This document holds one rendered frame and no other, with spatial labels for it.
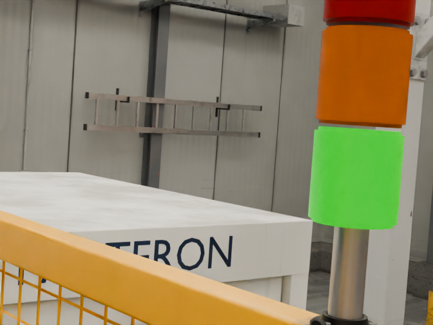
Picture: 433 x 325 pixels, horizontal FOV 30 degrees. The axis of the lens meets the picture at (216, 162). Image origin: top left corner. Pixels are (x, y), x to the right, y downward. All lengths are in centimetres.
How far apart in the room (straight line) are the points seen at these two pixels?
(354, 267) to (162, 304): 18
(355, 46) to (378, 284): 266
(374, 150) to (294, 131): 1104
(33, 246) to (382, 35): 42
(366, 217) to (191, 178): 981
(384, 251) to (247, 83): 788
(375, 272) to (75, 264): 245
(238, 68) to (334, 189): 1023
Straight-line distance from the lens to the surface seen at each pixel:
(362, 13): 44
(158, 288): 58
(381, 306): 307
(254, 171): 1097
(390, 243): 302
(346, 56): 44
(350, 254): 46
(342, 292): 46
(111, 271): 64
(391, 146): 44
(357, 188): 44
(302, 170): 1166
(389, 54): 44
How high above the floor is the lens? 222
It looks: 4 degrees down
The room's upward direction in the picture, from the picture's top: 4 degrees clockwise
